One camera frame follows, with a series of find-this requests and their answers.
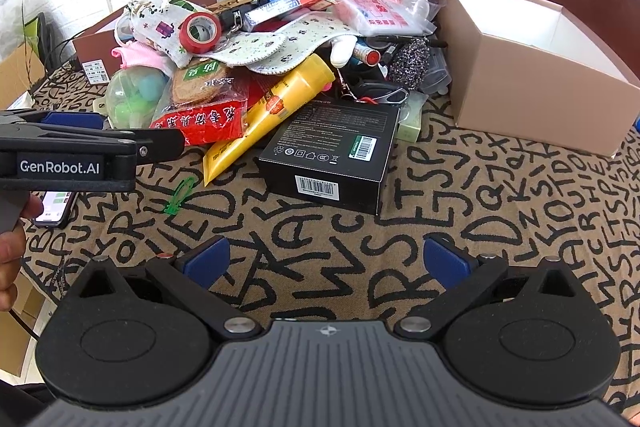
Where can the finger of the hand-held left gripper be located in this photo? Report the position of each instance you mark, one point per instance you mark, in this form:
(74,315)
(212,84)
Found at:
(160,146)
(75,121)

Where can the dark brown box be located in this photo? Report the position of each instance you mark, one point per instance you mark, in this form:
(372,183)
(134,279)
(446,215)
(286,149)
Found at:
(95,52)

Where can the black car key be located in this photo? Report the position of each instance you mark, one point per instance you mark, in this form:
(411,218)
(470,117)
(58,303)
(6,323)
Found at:
(392,96)

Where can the red tape roll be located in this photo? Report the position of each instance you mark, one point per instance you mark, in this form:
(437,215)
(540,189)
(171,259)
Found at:
(200,32)

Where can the clear plastic container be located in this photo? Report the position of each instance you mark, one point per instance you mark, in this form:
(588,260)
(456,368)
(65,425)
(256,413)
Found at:
(439,72)

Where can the smartphone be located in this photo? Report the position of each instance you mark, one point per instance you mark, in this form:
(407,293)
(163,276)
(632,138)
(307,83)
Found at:
(55,207)

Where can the red flat box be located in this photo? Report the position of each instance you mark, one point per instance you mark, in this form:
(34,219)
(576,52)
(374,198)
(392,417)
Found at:
(260,94)

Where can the silver scouring pad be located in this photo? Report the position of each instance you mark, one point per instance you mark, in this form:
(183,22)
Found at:
(410,64)

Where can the black product box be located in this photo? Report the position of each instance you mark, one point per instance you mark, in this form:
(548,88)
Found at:
(330,152)

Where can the yellow tube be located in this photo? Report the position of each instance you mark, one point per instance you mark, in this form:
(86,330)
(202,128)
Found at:
(280,107)

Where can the pink knit cloth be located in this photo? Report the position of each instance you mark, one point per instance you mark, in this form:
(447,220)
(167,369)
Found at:
(142,56)

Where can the clear ball with green toys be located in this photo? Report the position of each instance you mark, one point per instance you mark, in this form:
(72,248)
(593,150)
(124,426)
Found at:
(132,99)

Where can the red snack packet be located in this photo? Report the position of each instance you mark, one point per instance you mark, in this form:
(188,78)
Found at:
(210,122)

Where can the person's left hand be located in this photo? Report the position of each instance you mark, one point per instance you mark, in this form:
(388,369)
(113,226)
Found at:
(11,267)

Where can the pink cap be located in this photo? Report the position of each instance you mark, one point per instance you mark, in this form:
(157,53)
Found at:
(327,84)

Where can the pinkish cardboard box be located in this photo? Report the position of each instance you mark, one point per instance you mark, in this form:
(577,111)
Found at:
(530,87)

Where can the black clip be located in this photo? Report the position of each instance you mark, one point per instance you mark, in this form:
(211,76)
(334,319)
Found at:
(231,21)

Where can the green soap box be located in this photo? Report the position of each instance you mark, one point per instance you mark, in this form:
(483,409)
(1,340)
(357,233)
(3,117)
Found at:
(409,127)

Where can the round cracker packet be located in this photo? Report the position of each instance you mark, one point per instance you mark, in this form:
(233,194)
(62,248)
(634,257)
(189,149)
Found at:
(200,82)

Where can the plain cardboard box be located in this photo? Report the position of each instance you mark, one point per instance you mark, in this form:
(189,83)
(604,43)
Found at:
(20,77)

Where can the green plastic clip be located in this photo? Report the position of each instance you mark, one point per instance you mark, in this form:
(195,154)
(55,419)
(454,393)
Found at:
(176,197)

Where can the blue red toothpaste box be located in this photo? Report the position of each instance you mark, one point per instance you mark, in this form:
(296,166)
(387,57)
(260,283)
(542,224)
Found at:
(280,7)

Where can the red capped stamp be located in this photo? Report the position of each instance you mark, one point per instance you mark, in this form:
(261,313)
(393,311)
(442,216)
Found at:
(367,55)

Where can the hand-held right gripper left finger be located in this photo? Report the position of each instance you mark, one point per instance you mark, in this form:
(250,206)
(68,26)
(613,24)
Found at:
(209,257)

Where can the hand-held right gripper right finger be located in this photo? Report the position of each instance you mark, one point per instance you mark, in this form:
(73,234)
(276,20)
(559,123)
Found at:
(445,258)

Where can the white bottle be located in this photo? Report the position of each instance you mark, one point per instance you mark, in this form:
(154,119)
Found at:
(342,52)

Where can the wooden clothespin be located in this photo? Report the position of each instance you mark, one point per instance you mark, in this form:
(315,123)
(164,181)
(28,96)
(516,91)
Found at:
(230,2)

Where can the red printed plastic bag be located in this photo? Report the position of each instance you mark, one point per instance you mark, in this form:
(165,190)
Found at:
(380,12)

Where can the black scissors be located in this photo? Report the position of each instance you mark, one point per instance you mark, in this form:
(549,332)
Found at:
(356,81)

